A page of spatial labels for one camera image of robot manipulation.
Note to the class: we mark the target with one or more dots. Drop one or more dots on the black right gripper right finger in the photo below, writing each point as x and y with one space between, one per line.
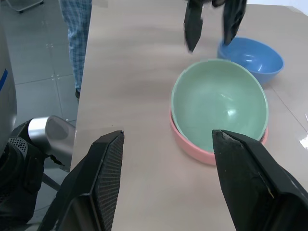
255 187

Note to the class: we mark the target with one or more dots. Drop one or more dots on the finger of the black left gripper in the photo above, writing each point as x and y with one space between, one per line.
193 26
232 21

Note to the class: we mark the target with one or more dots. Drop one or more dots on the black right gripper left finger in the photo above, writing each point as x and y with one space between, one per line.
79 192

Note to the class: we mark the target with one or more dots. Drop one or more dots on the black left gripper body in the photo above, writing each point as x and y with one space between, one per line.
214 2

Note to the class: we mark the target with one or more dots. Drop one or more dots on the blue bowl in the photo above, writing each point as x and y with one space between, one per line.
257 60

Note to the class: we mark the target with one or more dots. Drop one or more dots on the pink bowl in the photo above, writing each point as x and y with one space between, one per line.
190 146

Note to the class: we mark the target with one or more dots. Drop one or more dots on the green bowl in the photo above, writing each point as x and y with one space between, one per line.
220 103

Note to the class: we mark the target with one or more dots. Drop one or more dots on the silver and black robot hip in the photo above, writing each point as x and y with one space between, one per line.
29 154

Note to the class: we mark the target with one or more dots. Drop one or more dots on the dark shoe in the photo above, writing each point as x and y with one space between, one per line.
77 93

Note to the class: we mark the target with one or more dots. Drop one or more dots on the person's leg in plaid trousers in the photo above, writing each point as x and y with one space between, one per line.
77 36

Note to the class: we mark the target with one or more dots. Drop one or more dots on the silver robot torso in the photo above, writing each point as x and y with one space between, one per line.
6 72

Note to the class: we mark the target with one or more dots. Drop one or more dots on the grey chair base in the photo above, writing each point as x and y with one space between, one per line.
26 4

